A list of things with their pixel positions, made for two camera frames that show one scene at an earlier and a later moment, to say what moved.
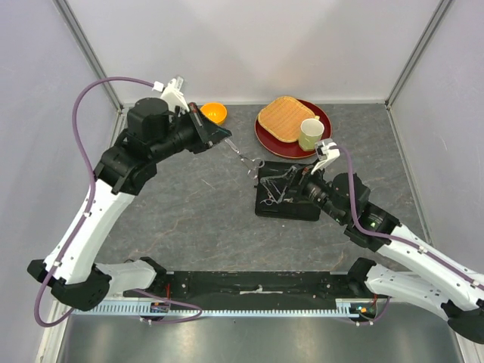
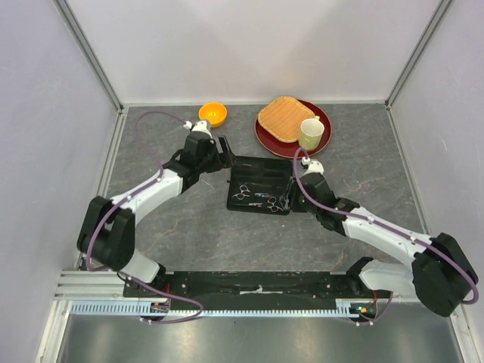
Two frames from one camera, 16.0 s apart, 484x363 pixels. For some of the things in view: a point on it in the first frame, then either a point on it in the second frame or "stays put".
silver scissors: (271, 200) -> (244, 193)
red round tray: (292, 150) stays put
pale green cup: (311, 130) stays put
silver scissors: (252, 165) -> (271, 205)
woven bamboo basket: (283, 118) stays put
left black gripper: (215, 134) -> (222, 160)
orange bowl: (215, 112) stays put
